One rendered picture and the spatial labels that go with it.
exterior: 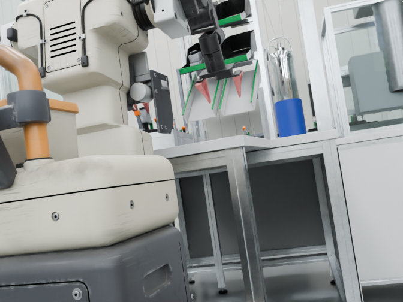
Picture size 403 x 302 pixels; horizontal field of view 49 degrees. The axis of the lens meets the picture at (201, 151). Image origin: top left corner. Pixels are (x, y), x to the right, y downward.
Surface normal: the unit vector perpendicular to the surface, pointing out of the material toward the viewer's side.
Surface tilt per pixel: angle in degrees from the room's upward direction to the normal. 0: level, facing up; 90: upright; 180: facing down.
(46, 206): 90
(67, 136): 92
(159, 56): 90
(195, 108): 45
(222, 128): 90
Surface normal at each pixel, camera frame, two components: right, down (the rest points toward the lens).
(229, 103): -0.37, -0.70
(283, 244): -0.22, -0.03
